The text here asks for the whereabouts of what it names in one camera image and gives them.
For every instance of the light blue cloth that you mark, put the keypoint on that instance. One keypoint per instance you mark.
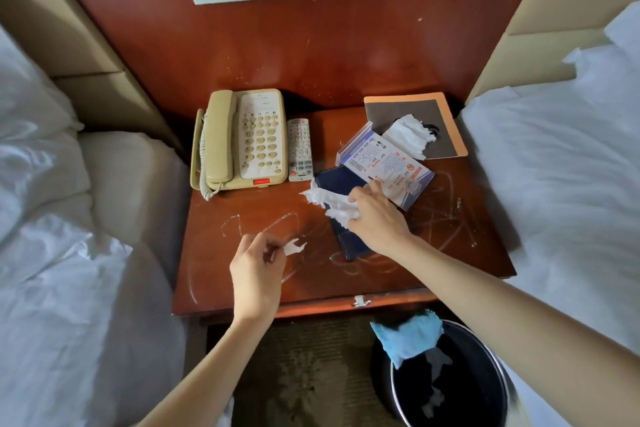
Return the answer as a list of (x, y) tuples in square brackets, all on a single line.
[(407, 339)]

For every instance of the person's right thumb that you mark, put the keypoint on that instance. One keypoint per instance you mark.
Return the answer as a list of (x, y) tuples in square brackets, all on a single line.
[(356, 222)]

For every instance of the white tissue in box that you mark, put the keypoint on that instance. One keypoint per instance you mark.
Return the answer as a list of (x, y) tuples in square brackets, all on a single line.
[(407, 136)]

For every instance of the white remote control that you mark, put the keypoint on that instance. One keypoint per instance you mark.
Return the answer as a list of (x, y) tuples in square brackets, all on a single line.
[(299, 149)]

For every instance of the brown wooden wall panel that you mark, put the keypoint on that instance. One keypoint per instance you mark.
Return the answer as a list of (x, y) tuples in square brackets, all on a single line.
[(300, 51)]

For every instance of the person's left thumb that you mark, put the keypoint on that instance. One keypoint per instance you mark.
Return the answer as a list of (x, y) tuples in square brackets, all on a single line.
[(276, 253)]

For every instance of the white duvet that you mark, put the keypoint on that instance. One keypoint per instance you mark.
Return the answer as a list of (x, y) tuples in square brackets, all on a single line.
[(560, 166), (55, 291)]

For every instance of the brown wooden nightstand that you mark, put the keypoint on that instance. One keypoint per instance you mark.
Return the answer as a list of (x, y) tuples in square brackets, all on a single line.
[(240, 261)]

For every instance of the person's right forearm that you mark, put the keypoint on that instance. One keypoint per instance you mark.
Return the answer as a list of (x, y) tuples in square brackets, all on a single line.
[(510, 321)]

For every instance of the white tissue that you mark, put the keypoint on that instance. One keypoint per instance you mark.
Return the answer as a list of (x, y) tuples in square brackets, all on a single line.
[(407, 136), (334, 203)]

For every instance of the white tissue scraps in bin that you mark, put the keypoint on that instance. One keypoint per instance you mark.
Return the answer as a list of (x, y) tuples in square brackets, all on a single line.
[(436, 366)]

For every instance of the grey orange-edged tissue box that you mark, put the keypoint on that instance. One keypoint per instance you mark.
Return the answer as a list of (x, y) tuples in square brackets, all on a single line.
[(447, 126)]

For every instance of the dark blue folder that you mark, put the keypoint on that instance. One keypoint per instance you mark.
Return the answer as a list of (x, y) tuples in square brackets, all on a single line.
[(350, 241)]

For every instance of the person's left forearm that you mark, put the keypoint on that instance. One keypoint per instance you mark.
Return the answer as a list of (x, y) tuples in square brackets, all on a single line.
[(210, 376)]

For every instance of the beige padded headboard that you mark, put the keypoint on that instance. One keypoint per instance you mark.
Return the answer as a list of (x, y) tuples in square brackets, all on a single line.
[(560, 6), (75, 31)]

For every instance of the beige telephone handset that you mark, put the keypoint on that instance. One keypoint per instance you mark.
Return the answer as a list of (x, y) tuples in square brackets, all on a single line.
[(219, 136)]

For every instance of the person's right hand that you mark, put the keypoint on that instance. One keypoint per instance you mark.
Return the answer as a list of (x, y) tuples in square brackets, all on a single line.
[(382, 226)]

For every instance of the person's left hand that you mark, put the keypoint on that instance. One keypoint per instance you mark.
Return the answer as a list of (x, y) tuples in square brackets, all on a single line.
[(255, 281)]

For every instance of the small white tissue scrap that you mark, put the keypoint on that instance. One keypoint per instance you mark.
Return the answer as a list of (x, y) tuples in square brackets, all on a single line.
[(294, 247)]

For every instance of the black trash bin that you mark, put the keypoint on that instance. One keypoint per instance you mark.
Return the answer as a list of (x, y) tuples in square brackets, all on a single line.
[(470, 386)]

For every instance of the beige desk telephone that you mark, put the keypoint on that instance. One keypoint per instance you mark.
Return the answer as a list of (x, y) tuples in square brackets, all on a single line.
[(262, 141)]

